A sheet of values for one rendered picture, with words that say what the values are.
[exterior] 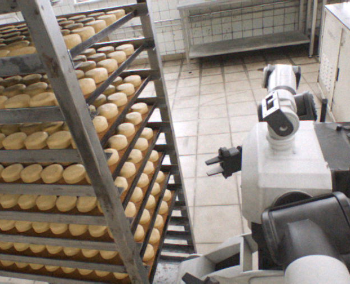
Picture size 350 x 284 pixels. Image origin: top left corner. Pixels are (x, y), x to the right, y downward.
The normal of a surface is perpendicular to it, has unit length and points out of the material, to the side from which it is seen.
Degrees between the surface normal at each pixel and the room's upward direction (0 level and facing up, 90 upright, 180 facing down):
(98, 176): 90
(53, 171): 0
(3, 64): 90
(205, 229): 0
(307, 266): 25
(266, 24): 90
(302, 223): 18
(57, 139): 0
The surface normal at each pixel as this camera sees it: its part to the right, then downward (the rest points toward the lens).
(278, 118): -0.21, 0.56
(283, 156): -0.16, -0.83
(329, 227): -0.39, -0.18
